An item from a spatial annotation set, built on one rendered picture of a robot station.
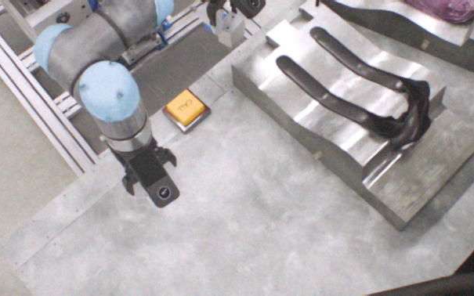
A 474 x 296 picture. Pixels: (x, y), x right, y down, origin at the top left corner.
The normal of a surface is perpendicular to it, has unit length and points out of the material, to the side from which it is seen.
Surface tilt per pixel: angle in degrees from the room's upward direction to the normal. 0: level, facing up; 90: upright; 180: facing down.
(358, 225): 0
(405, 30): 90
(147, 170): 30
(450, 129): 0
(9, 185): 0
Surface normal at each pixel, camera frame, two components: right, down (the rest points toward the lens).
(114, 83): -0.04, -0.43
